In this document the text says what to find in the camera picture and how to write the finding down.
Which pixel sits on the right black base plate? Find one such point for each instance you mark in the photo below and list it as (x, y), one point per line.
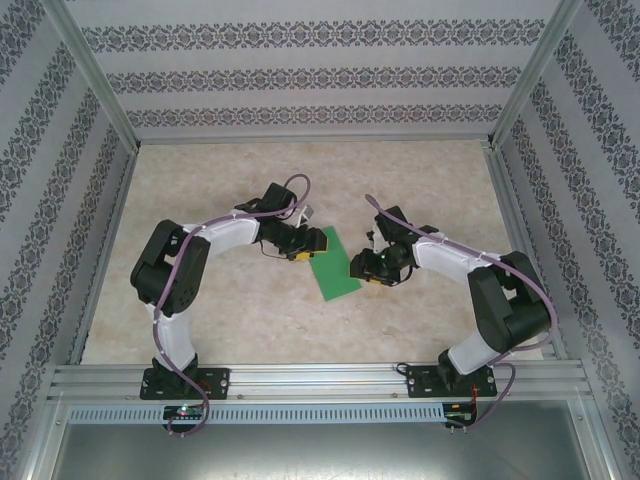
(415, 382)

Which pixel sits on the small circuit board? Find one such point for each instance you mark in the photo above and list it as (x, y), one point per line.
(460, 416)
(185, 411)

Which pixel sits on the long aluminium mounting rail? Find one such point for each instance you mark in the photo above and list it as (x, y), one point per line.
(320, 380)

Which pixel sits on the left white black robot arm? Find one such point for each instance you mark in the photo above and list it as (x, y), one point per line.
(225, 235)

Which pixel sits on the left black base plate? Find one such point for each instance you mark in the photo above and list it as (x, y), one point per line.
(220, 382)

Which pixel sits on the aluminium side rail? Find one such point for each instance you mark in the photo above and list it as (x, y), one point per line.
(512, 210)
(106, 255)

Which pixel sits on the aluminium frame post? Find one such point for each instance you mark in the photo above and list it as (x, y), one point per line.
(91, 70)
(533, 70)

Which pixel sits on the left small circuit board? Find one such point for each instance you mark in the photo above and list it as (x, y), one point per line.
(185, 411)

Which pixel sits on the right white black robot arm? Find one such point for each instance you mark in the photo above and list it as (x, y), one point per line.
(450, 260)

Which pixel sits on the right small circuit board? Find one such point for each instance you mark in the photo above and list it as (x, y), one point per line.
(460, 416)

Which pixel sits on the grey metal sheet panel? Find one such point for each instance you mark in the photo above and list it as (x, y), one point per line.
(320, 450)

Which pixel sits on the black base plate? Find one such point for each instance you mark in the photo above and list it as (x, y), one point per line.
(415, 382)
(220, 382)

